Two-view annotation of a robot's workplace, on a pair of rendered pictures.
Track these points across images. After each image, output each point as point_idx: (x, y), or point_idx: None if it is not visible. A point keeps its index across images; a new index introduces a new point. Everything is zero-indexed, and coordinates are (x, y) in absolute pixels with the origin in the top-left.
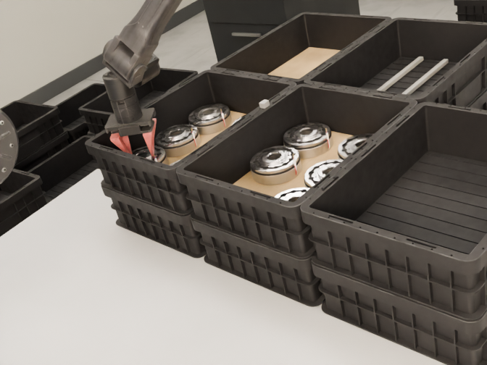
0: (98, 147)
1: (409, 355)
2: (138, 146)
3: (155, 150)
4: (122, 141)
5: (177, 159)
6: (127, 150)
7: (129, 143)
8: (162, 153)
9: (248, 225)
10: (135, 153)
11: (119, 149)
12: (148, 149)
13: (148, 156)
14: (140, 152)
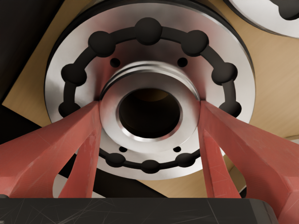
0: None
1: None
2: None
3: (210, 78)
4: (3, 50)
5: (279, 47)
6: (93, 179)
7: (80, 127)
8: (246, 108)
9: None
10: (109, 97)
11: (1, 68)
12: (204, 174)
13: (186, 139)
14: (137, 89)
